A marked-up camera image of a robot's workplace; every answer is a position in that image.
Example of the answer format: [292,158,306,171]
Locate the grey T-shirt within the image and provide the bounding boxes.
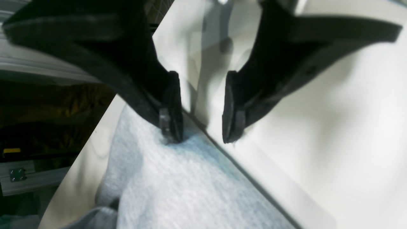
[66,106,294,229]

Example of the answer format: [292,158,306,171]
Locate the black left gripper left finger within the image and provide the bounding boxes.
[2,0,183,142]

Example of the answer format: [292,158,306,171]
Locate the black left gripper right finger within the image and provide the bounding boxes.
[222,0,403,143]

